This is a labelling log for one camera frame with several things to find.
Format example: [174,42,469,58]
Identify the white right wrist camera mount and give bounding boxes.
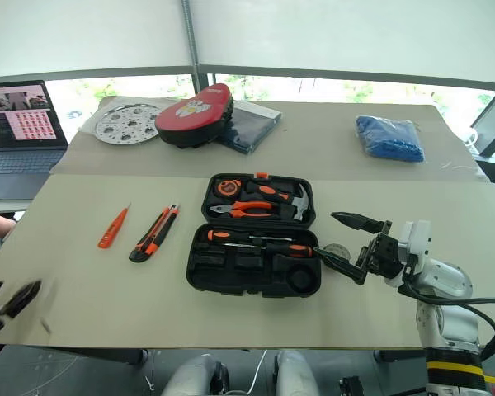
[384,219,433,289]

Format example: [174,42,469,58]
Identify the thin white cable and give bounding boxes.
[245,349,269,392]

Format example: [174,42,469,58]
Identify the claw hammer orange black handle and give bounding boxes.
[244,177,313,222]

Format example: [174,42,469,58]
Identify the orange handled pliers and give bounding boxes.
[209,200,280,219]

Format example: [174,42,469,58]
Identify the dark blue laptop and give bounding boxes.
[0,79,70,202]

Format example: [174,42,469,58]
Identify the dark framed monitor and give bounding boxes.
[469,89,495,158]

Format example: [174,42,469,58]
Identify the packaged dark blue cloth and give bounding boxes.
[214,100,283,156]

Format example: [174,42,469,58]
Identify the grey rounded robot leg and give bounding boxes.
[273,350,319,396]
[159,351,232,396]

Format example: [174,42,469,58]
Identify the black plastic tool case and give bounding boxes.
[186,172,323,299]

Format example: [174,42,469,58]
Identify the clear tape roll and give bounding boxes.
[322,243,351,266]

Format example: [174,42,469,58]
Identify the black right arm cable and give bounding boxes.
[397,263,495,365]

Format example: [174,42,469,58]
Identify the screwdriver with thin shaft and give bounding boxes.
[206,229,294,245]

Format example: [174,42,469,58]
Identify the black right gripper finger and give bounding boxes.
[330,210,394,237]
[311,247,371,286]

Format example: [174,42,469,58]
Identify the orange black tape measure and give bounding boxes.
[216,179,243,197]

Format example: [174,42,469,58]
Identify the black table leg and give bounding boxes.
[40,345,150,367]

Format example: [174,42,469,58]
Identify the screwdriver with thick handle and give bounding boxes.
[222,240,314,259]

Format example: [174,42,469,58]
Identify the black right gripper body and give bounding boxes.
[356,232,406,281]

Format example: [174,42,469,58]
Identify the blue cloth in plastic bag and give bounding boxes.
[354,114,427,163]

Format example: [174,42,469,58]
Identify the small orange cutter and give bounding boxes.
[97,201,132,250]

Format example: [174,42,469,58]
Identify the orange black utility knife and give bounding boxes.
[128,203,182,264]

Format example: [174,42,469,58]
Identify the grey window frame post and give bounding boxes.
[180,0,202,101]

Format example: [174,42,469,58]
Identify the red boxing pad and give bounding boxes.
[153,82,235,149]

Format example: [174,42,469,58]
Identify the perforated metal steamer plate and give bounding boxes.
[94,103,163,147]

